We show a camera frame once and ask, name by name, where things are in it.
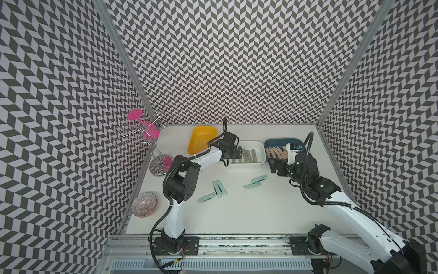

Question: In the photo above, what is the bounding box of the olive knife vertical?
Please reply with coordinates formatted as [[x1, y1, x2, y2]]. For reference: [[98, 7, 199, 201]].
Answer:
[[242, 148, 248, 163]]

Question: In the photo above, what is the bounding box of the pink knife diagonal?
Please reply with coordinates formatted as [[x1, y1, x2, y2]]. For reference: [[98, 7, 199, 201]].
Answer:
[[273, 147, 282, 159]]

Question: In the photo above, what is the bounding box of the pink knife vertical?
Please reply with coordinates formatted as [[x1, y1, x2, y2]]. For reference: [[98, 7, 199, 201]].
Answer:
[[270, 148, 277, 159]]

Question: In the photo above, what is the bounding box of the white storage box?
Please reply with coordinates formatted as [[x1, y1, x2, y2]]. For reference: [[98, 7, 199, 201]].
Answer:
[[229, 140, 266, 166]]

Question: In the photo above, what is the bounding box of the dark teal storage box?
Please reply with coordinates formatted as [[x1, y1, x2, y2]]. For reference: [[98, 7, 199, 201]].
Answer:
[[264, 138, 303, 163]]

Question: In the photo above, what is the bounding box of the yellow storage box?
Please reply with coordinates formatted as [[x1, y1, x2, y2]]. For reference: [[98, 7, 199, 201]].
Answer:
[[188, 126, 218, 155]]

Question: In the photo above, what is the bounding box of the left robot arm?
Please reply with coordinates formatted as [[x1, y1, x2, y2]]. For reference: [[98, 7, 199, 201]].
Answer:
[[149, 130, 241, 254]]

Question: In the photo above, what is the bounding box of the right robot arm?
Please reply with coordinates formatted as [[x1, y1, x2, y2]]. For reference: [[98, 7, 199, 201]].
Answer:
[[267, 152, 427, 274]]

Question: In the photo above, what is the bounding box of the mint knife middle right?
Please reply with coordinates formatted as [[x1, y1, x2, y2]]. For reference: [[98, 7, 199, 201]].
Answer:
[[244, 182, 262, 190]]

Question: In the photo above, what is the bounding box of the mint knife centre right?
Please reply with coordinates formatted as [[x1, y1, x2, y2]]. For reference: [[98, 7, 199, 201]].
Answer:
[[216, 180, 228, 196]]

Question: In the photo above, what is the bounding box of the mint knife centre left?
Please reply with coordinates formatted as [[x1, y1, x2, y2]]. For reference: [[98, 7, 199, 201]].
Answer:
[[212, 181, 222, 198]]

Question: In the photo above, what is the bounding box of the pink ribbed glass bowl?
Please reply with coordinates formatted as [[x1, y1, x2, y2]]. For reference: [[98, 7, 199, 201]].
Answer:
[[131, 192, 158, 218]]

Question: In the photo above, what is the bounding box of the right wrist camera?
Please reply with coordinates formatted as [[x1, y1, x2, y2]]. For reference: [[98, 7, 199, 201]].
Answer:
[[286, 143, 302, 165]]

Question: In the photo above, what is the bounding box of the wire rack with pink discs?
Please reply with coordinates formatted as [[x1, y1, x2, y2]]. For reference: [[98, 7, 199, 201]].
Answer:
[[114, 108, 173, 177]]

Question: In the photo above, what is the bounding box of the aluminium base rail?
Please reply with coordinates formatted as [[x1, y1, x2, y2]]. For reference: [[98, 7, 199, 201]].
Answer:
[[100, 234, 329, 259]]

